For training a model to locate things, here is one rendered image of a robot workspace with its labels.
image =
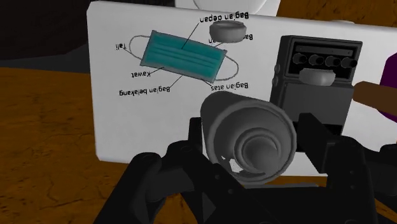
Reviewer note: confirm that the white board with mask print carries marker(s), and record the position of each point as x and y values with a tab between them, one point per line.
133	124

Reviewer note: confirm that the grey ribbed cylinder cup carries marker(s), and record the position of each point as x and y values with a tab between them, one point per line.
248	136

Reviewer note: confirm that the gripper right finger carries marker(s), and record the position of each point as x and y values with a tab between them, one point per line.
347	167

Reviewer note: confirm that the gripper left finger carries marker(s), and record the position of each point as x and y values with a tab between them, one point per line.
155	186

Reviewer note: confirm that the black box with knobs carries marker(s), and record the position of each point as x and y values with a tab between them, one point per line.
313	102

